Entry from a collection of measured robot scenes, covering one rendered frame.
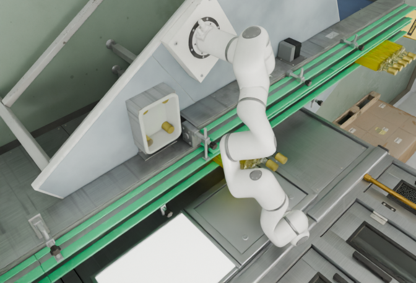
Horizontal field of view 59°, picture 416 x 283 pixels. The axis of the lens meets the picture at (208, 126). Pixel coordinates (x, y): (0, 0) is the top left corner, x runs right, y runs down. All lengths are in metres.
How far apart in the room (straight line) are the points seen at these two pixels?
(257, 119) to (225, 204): 0.63
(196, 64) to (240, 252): 0.72
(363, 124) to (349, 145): 3.72
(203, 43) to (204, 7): 0.13
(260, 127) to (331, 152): 0.92
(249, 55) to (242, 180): 0.36
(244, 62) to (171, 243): 0.76
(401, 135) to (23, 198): 4.88
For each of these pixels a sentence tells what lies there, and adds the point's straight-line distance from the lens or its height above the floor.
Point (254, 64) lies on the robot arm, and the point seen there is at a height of 1.16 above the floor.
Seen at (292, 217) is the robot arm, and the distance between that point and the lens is 1.27.
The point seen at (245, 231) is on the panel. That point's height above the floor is 1.23.
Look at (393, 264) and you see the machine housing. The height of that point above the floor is 1.68.
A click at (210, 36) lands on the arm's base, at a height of 0.87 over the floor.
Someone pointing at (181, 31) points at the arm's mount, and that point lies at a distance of 1.31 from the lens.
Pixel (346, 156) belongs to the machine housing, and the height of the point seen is 1.27.
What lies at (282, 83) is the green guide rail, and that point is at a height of 0.91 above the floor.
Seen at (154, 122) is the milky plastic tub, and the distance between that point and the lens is 1.46.
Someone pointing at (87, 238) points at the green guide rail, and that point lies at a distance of 1.35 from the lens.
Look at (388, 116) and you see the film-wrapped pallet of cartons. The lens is 5.93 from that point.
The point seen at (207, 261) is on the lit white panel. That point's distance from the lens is 1.42.
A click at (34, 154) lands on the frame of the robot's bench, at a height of 0.58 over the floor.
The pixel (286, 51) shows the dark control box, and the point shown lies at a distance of 1.87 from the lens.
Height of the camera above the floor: 1.73
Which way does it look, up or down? 34 degrees down
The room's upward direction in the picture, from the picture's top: 126 degrees clockwise
